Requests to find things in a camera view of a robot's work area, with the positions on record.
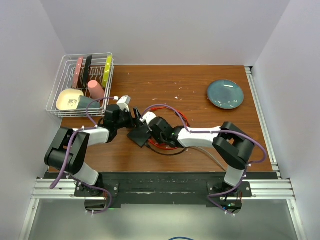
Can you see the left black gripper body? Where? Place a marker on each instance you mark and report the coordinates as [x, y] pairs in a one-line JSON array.
[[125, 120]]

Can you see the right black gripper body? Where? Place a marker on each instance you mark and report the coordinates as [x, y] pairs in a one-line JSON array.
[[159, 138]]

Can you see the black network switch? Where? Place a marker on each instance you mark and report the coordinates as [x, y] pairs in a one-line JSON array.
[[140, 135]]

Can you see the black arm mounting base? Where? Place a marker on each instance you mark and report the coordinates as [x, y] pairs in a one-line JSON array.
[[178, 188]]

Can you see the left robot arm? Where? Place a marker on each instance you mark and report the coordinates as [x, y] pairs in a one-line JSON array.
[[68, 149]]

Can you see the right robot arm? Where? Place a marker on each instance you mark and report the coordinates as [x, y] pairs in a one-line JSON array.
[[228, 140]]

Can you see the pink cup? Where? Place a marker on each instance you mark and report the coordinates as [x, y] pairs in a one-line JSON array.
[[96, 90]]

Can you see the dark teal cup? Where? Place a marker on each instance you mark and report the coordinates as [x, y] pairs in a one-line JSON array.
[[86, 102]]

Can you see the yellow-green plate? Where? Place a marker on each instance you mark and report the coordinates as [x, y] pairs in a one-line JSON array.
[[106, 72]]

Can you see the cream square bowl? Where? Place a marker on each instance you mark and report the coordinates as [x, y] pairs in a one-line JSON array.
[[69, 99]]

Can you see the black plate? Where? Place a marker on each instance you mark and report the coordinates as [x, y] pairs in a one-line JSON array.
[[86, 71]]

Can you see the pink plate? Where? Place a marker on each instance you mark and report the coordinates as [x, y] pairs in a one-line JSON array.
[[77, 72]]

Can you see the teal ceramic plate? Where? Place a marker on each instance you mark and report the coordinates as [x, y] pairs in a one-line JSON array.
[[225, 94]]

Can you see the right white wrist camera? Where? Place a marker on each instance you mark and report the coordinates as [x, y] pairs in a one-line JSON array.
[[147, 117]]

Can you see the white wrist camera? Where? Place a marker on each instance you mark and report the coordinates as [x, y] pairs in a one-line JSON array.
[[147, 117], [123, 103]]

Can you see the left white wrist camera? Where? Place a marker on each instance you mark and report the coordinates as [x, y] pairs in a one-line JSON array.
[[123, 103]]

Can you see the white wire dish rack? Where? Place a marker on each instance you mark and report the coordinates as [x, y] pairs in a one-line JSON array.
[[64, 79]]

